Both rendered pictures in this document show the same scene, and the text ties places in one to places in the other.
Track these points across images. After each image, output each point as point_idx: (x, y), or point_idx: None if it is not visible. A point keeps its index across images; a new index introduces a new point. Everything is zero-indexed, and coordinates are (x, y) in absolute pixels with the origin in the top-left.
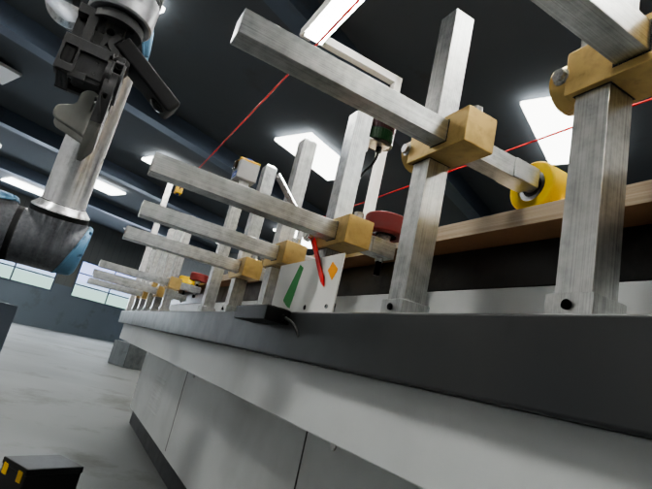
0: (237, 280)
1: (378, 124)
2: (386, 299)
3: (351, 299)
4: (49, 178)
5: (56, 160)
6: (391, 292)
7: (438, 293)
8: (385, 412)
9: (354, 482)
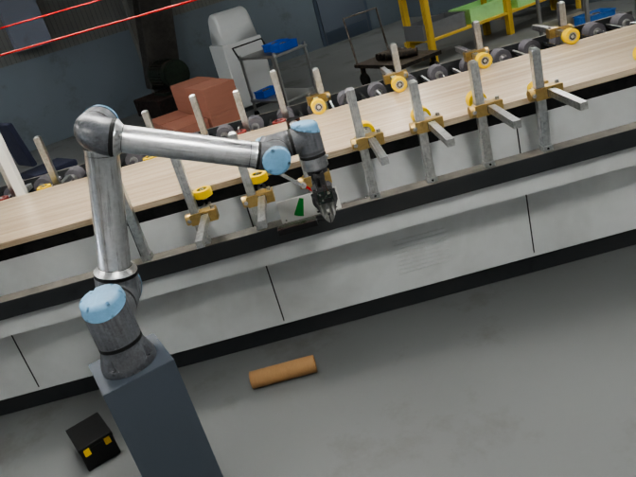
0: None
1: None
2: (372, 194)
3: None
4: (116, 256)
5: (114, 242)
6: (371, 191)
7: None
8: (380, 220)
9: (313, 254)
